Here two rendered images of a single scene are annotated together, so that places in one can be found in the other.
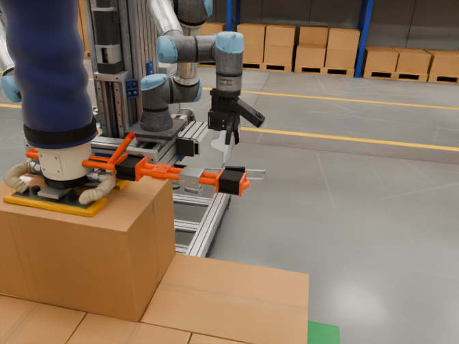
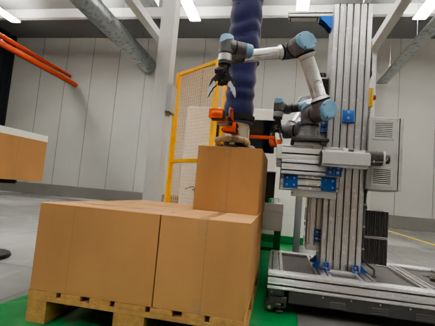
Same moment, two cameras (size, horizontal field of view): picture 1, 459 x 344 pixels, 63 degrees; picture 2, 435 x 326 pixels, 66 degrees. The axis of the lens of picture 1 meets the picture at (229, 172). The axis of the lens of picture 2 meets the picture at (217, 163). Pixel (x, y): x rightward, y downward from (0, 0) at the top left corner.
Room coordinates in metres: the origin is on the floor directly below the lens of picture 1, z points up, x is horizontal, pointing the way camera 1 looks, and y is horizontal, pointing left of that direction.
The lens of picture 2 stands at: (1.06, -1.77, 0.66)
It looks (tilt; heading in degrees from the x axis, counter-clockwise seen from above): 5 degrees up; 90
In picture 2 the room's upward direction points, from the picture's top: 5 degrees clockwise
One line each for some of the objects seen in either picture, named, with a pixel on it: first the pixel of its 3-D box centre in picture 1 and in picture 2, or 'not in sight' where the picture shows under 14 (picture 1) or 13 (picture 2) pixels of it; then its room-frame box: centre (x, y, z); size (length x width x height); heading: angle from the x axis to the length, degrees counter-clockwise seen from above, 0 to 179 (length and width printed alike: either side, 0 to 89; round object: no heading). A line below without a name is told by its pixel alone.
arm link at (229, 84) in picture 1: (228, 82); (224, 59); (1.07, 0.01, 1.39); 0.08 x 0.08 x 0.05
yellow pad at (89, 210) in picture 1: (54, 196); not in sight; (1.10, 0.60, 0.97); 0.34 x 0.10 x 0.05; 77
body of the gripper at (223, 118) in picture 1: (225, 109); (224, 74); (1.07, 0.02, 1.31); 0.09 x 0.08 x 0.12; 77
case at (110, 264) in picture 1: (84, 232); (234, 181); (1.21, 0.57, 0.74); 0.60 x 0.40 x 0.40; 78
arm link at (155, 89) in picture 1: (156, 90); (311, 114); (1.65, 0.34, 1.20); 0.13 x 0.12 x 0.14; 109
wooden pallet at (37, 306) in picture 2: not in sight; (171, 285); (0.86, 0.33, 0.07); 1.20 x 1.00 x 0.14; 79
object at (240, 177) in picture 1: (231, 182); (217, 114); (1.05, -0.01, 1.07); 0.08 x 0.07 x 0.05; 77
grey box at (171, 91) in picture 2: not in sight; (171, 99); (0.53, 1.84, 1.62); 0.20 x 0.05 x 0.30; 79
